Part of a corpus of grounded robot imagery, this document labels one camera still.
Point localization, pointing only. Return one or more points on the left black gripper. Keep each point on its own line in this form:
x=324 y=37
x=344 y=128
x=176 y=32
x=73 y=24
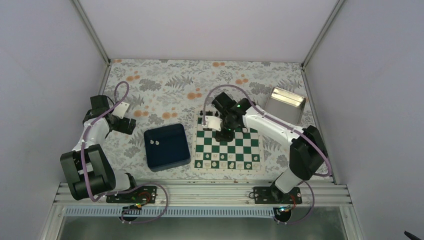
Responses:
x=123 y=128

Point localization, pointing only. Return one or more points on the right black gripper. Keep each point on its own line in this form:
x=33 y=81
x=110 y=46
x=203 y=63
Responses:
x=226 y=138

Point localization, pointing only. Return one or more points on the dark blue plastic tray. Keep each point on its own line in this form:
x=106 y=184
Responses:
x=166 y=147

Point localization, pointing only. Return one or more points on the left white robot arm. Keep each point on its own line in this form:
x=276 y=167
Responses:
x=86 y=165

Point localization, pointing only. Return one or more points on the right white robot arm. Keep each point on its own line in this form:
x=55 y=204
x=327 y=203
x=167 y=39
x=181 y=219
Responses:
x=307 y=151

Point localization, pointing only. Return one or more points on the green white chess board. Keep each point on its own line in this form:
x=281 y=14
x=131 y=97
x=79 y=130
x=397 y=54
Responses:
x=247 y=142

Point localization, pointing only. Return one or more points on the black chess pieces row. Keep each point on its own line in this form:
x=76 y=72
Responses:
x=204 y=116

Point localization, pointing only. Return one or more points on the floral patterned table mat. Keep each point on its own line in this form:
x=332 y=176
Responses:
x=166 y=92

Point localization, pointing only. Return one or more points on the silver metal tin box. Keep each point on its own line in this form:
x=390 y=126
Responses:
x=285 y=105

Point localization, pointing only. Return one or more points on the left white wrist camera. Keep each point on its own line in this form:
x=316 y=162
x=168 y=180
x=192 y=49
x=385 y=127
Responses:
x=120 y=110

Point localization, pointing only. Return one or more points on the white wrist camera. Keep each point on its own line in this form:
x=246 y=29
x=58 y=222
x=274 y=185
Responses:
x=213 y=122
x=120 y=110

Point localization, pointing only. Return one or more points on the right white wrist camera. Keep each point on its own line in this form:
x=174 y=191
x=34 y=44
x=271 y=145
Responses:
x=213 y=122

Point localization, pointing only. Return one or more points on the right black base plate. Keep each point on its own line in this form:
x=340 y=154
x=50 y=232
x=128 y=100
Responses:
x=271 y=195

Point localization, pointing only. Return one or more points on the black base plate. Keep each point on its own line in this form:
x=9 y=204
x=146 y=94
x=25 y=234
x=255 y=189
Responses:
x=143 y=195
x=271 y=195

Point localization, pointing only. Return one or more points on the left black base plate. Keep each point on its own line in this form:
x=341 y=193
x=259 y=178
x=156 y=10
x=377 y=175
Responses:
x=143 y=195

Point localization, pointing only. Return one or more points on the aluminium rail frame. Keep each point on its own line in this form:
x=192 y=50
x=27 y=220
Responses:
x=208 y=199

